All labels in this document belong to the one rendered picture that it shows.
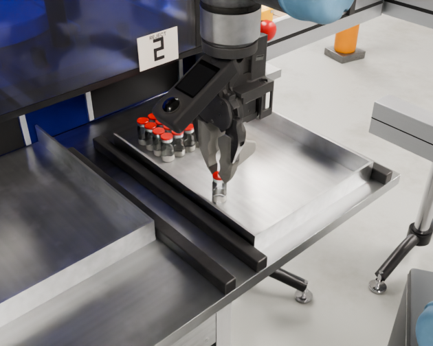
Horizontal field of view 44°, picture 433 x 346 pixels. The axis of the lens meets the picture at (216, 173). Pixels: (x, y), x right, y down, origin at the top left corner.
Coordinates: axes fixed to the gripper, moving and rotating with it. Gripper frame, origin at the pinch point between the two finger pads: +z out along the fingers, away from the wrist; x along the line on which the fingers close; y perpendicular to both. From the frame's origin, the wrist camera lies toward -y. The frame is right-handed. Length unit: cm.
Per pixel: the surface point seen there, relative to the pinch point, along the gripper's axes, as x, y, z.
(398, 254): 9, 91, 83
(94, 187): 14.7, -12.2, 5.0
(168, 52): 25.3, 11.3, -7.2
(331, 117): 93, 163, 94
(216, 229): -6.3, -5.7, 3.4
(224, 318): 25, 26, 77
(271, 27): 22.0, 34.0, -7.1
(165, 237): -2.5, -11.5, 3.9
